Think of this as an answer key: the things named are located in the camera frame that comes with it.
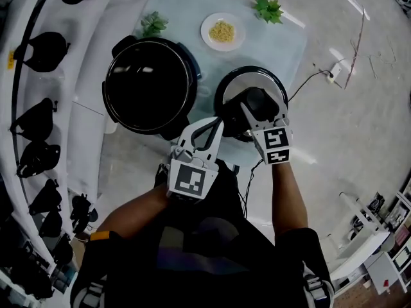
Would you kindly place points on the light blue tablecloth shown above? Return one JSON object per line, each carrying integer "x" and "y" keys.
{"x": 221, "y": 59}

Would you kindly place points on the person's black clothing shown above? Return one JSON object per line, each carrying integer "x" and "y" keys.
{"x": 199, "y": 268}

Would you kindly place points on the white storage rack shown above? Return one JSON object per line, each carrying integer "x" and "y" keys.
{"x": 363, "y": 239}

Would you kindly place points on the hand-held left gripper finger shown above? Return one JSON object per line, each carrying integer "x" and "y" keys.
{"x": 186, "y": 135}
{"x": 215, "y": 143}

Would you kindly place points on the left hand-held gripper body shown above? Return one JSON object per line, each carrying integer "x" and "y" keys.
{"x": 189, "y": 181}

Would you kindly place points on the thin dry branch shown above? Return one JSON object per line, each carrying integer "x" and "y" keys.
{"x": 354, "y": 56}

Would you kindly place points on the black cooker lid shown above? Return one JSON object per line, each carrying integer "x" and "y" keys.
{"x": 237, "y": 82}

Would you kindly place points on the yellow corn kernels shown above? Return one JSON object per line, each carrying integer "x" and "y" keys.
{"x": 221, "y": 30}

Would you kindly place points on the white power strip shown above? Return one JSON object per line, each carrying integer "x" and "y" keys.
{"x": 335, "y": 71}

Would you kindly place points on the person's left forearm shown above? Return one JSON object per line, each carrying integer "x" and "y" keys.
{"x": 135, "y": 210}

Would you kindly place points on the white plate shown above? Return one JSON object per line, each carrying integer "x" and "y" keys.
{"x": 224, "y": 46}

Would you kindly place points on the yellow tag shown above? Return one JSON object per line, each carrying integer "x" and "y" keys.
{"x": 11, "y": 59}

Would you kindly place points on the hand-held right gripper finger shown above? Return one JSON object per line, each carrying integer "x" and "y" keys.
{"x": 251, "y": 120}
{"x": 284, "y": 112}

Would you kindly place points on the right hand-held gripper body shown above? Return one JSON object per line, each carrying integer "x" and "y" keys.
{"x": 274, "y": 143}

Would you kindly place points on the person's right forearm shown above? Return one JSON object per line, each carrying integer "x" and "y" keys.
{"x": 287, "y": 197}

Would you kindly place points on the white shelf unit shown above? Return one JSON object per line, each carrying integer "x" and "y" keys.
{"x": 83, "y": 75}

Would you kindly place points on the black electric cooker pot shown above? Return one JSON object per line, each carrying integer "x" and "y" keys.
{"x": 147, "y": 85}

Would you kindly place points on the small green artificial plant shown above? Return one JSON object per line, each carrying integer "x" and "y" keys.
{"x": 154, "y": 24}
{"x": 268, "y": 10}

